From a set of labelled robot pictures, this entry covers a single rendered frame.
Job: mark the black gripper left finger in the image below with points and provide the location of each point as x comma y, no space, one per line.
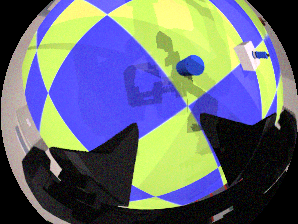
110,165

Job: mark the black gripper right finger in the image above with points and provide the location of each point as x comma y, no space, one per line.
234,143

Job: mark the white square block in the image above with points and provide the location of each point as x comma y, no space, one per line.
244,54

